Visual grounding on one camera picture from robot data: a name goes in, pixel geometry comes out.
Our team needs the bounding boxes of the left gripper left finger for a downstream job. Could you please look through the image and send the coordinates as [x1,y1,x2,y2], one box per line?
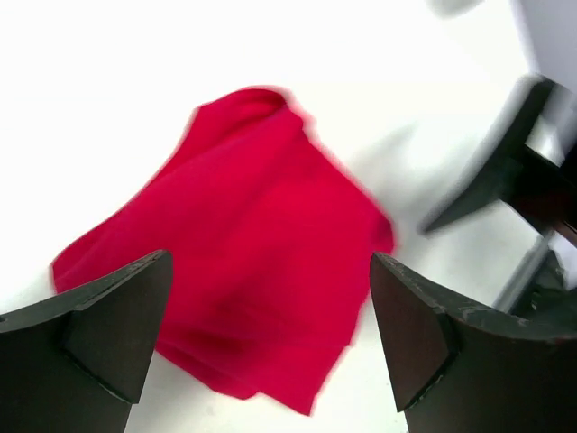
[1,251,172,433]

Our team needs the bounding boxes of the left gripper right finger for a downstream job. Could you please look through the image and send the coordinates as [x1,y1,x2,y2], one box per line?
[370,253,576,433]

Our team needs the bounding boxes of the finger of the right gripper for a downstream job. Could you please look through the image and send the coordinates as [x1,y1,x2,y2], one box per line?
[421,78,576,244]

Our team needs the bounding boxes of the red t shirt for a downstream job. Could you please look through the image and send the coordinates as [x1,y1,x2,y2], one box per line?
[51,88,394,415]

